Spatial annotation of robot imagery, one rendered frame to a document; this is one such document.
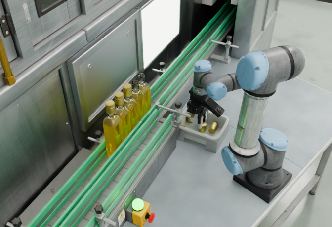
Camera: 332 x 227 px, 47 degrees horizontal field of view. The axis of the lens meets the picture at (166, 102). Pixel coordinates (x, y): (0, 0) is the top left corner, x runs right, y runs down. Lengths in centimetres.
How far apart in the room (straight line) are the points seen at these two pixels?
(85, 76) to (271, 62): 69
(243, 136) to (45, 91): 72
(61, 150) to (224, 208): 70
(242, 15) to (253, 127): 106
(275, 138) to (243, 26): 96
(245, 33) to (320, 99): 57
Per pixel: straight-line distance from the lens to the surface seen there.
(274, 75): 123
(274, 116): 207
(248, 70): 123
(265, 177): 165
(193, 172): 173
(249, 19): 231
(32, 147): 144
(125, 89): 151
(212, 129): 186
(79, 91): 148
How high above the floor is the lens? 208
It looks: 40 degrees down
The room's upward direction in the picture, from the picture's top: straight up
